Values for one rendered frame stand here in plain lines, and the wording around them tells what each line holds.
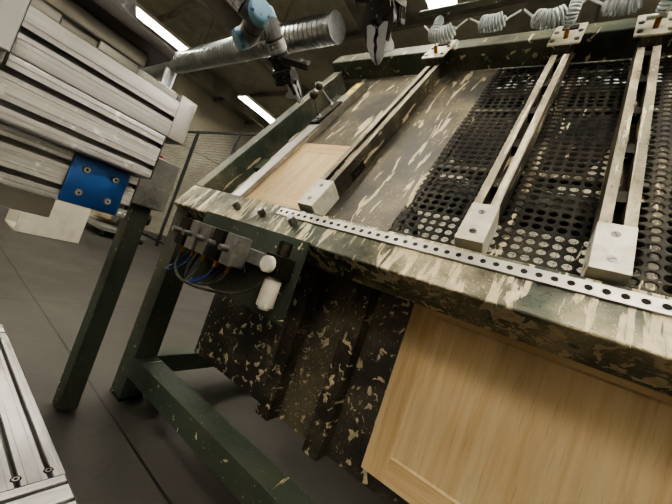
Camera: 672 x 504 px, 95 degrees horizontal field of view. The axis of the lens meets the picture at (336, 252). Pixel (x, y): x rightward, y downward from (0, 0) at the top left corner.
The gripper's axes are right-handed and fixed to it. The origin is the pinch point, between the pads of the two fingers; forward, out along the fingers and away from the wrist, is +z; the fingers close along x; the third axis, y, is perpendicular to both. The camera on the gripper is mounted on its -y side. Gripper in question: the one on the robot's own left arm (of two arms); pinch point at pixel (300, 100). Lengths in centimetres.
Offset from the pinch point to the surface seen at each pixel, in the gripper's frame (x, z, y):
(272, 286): 96, 10, -20
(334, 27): -270, 26, 60
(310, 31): -270, 23, 89
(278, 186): 49, 12, -3
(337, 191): 57, 10, -29
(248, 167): 26.1, 15.3, 24.6
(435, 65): -25, 6, -58
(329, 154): 30.6, 11.7, -18.7
